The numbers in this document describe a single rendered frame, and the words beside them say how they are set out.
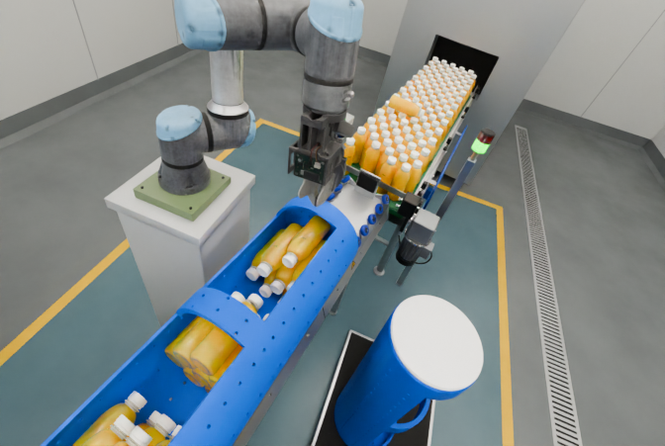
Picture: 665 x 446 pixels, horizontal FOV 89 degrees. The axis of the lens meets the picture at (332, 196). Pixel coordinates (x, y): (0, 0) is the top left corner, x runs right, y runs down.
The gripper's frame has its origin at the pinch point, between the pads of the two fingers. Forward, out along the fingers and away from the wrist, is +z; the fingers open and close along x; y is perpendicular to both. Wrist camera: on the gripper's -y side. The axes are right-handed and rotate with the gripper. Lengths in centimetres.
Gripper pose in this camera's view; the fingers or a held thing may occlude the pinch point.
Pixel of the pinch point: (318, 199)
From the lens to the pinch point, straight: 67.1
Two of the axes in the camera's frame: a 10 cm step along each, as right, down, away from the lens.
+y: -3.8, 5.1, -7.7
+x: 9.2, 3.2, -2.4
